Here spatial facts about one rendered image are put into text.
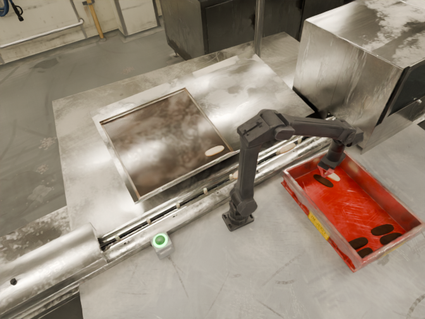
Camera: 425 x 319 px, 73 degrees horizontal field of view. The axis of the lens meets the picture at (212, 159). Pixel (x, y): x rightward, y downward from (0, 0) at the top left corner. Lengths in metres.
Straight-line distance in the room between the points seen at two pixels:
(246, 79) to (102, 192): 1.00
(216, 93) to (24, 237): 1.16
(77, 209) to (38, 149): 1.83
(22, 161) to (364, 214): 2.84
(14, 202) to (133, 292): 1.88
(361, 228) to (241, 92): 0.91
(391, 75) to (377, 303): 0.84
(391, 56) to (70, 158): 1.57
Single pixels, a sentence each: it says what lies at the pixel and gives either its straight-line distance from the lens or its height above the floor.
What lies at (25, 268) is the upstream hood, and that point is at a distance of 1.32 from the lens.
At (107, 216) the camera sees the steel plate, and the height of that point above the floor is 0.82.
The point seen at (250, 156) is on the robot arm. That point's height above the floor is 1.24.
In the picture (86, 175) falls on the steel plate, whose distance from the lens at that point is 1.59.
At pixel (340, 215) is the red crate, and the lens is 1.35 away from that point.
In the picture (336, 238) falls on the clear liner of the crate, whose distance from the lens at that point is 1.20.
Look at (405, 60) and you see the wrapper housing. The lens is 1.37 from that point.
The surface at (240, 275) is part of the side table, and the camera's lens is 1.18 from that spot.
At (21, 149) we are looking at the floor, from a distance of 3.35.
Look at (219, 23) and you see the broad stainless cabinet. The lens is 2.98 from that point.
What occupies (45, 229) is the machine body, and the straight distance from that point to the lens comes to 1.50.
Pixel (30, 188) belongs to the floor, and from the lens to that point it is 2.93.
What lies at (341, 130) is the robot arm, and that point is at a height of 1.19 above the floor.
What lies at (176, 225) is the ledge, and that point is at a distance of 1.23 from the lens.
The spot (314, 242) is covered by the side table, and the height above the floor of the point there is 0.82.
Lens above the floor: 1.94
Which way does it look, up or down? 49 degrees down
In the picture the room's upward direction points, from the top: 5 degrees counter-clockwise
